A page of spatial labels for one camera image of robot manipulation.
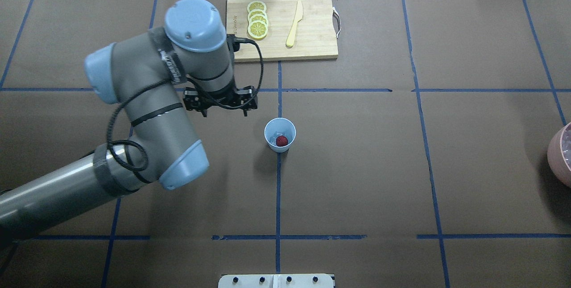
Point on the clear ice cubes pile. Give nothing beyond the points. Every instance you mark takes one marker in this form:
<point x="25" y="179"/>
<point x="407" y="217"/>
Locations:
<point x="272" y="138"/>

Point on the red strawberry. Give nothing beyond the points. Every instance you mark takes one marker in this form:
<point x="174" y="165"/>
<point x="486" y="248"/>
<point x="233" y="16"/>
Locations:
<point x="281" y="141"/>

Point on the light blue paper cup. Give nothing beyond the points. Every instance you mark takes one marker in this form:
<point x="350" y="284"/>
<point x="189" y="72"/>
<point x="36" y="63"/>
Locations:
<point x="283" y="127"/>

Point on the yellow plastic knife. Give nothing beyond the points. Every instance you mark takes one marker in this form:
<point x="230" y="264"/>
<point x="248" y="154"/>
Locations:
<point x="298" y="14"/>

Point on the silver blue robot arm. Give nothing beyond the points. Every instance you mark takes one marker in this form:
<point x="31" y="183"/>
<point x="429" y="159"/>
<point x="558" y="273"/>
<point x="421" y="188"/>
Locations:
<point x="154" y="77"/>

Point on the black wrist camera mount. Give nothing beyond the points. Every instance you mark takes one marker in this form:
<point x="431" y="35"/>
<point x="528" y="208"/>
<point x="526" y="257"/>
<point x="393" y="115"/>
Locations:
<point x="249" y="98"/>

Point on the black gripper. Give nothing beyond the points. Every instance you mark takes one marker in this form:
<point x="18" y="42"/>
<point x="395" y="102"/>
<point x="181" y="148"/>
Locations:
<point x="195" y="100"/>

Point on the wooden cutting board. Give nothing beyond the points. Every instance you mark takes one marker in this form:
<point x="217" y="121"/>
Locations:
<point x="315" y="37"/>

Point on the pink bowl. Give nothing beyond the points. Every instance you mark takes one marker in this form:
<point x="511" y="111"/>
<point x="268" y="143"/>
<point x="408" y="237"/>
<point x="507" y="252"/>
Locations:
<point x="559" y="155"/>

